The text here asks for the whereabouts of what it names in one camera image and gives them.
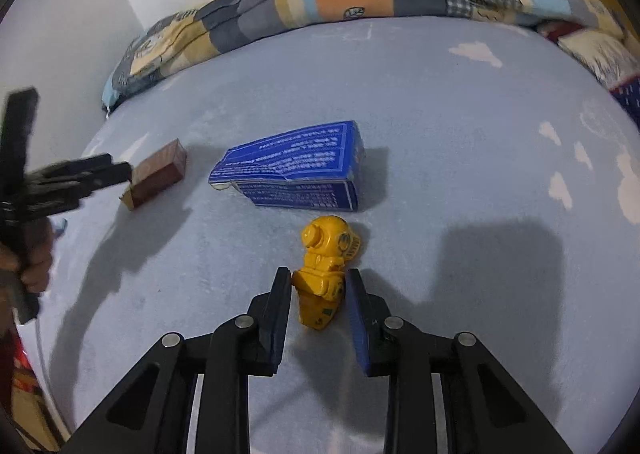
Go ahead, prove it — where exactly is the yellow toy robot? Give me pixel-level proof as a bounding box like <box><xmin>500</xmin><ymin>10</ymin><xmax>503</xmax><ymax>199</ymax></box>
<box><xmin>291</xmin><ymin>215</ymin><xmax>365</xmax><ymax>332</ymax></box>

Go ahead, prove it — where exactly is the person's left hand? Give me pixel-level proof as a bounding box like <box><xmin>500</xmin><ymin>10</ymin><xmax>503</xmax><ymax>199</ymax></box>
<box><xmin>19</xmin><ymin>221</ymin><xmax>55</xmax><ymax>295</ymax></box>

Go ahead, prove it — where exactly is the navy star print pillow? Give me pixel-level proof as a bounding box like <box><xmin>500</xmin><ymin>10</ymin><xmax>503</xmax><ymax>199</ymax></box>
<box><xmin>610</xmin><ymin>77</ymin><xmax>640</xmax><ymax>127</ymax></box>

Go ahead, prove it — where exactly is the white printed pillow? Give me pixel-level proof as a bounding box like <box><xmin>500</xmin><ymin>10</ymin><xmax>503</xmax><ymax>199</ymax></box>
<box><xmin>537</xmin><ymin>0</ymin><xmax>633</xmax><ymax>90</ymax></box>

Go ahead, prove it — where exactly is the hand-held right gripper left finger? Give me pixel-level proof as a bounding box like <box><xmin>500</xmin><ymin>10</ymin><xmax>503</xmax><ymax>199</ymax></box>
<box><xmin>62</xmin><ymin>267</ymin><xmax>293</xmax><ymax>454</ymax></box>

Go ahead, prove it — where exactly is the brown cardboard box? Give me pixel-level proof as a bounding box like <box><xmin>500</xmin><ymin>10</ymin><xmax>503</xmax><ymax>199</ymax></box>
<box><xmin>119</xmin><ymin>138</ymin><xmax>188</xmax><ymax>211</ymax></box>

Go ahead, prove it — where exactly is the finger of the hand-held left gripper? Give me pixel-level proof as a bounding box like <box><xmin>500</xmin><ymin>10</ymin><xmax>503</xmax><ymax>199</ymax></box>
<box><xmin>37</xmin><ymin>153</ymin><xmax>115</xmax><ymax>180</ymax></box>
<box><xmin>47</xmin><ymin>161</ymin><xmax>135</xmax><ymax>200</ymax></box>

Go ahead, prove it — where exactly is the blue toothpaste box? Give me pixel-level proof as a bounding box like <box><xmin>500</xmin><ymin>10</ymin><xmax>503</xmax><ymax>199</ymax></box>
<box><xmin>208</xmin><ymin>120</ymin><xmax>367</xmax><ymax>212</ymax></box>

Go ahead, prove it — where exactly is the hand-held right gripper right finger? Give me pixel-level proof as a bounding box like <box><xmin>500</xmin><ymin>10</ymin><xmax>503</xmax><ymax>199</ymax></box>
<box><xmin>347</xmin><ymin>268</ymin><xmax>573</xmax><ymax>454</ymax></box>

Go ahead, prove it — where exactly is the red patterned cloth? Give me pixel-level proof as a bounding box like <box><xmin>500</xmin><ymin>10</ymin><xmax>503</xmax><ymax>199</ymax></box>
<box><xmin>0</xmin><ymin>329</ymin><xmax>56</xmax><ymax>450</ymax></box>

